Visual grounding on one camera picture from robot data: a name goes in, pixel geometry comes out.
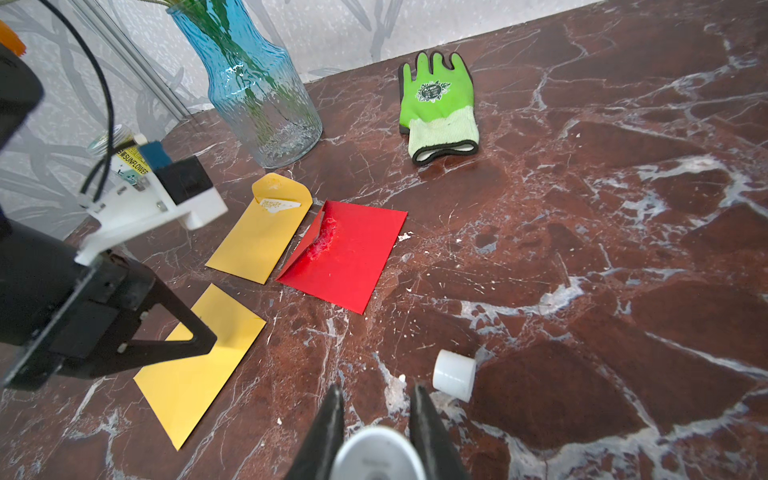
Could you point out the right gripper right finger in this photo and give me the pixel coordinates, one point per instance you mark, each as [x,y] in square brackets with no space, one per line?
[430,438]

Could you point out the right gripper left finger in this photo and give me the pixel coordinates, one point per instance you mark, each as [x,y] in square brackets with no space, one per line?
[324,439]

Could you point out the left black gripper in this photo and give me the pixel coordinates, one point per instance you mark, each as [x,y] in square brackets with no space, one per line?
[60,306]

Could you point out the yellow envelope front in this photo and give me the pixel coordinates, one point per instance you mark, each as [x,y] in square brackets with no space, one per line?
[181,391]

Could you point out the yellow envelope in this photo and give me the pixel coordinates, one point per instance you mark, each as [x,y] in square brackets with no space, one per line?
[255,244]
[181,391]

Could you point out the white glue stick cap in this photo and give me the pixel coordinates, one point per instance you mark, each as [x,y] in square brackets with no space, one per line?
[454,375]

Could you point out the red envelope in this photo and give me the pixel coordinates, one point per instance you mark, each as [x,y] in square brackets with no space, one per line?
[343,253]

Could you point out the small tin can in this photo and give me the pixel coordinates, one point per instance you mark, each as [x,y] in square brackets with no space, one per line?
[127,162]

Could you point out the blue glass vase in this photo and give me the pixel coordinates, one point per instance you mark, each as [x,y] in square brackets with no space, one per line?
[253,84]

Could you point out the green work glove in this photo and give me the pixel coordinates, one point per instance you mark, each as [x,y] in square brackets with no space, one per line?
[437,107]

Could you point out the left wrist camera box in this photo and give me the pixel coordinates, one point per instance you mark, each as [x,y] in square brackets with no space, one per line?
[172,190]

